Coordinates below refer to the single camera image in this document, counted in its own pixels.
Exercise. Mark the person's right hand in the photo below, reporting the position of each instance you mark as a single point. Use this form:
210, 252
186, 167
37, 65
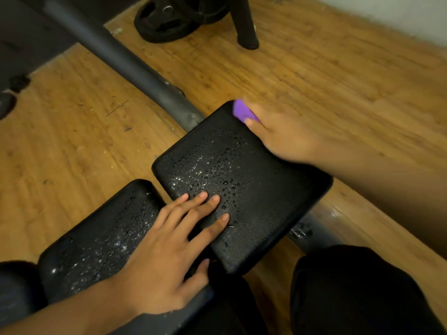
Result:
286, 136

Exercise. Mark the person's left hand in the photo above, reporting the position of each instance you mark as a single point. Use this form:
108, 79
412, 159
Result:
159, 268

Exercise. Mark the person's left little finger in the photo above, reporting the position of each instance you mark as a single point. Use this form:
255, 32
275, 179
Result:
169, 211

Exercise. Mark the person's right fingers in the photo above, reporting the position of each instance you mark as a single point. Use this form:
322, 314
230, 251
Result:
260, 122

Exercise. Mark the person's left thumb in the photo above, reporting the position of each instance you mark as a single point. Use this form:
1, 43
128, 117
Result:
202, 275

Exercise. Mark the person's left middle finger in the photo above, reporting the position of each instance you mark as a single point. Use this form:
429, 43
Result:
195, 216

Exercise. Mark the purple cleaning cloth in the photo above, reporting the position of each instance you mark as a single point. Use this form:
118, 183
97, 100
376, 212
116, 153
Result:
241, 109

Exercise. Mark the person's right forearm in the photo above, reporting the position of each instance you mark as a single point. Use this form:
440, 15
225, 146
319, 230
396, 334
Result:
384, 184

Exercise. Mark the person's left forearm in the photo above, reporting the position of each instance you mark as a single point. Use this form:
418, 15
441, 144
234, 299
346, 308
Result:
66, 310

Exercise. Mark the person's left leg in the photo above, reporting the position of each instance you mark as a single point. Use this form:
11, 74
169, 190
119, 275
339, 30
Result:
237, 307

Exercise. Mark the person's leg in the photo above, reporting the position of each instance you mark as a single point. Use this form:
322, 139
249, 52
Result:
237, 307
352, 293

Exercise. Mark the black square bench seat pad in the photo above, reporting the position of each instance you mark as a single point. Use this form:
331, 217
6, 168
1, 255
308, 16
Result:
258, 177

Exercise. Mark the black long bench back pad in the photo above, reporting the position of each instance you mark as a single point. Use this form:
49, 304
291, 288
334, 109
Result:
97, 240

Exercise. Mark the black rack leg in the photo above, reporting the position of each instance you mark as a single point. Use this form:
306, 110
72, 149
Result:
244, 24

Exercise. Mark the grey metal bench base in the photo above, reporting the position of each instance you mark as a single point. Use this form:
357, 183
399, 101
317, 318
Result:
314, 230

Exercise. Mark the black weight plate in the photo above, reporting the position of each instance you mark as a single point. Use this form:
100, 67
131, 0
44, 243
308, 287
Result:
160, 26
206, 8

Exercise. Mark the person's right leg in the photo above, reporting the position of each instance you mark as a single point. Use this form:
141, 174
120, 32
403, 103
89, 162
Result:
352, 293

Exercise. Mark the black round roller pad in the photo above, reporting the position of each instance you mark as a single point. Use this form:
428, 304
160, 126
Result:
17, 293

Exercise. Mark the black rubber foot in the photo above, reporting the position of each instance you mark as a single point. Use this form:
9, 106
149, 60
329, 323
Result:
6, 105

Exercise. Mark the black rubber floor mat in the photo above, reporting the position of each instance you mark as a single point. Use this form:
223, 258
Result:
24, 34

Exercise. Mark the dark metal frame tube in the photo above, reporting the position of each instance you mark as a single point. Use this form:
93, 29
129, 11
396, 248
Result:
129, 66

